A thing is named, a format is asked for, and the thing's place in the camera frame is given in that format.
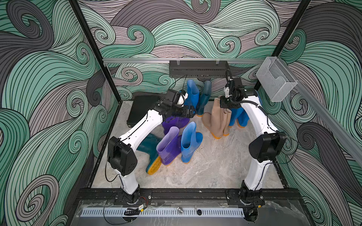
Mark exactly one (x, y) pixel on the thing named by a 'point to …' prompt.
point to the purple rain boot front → (170, 147)
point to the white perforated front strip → (161, 213)
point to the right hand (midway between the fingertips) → (220, 104)
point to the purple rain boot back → (173, 121)
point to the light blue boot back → (193, 93)
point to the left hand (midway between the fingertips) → (190, 109)
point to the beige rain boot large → (214, 121)
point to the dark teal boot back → (204, 98)
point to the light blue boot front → (191, 141)
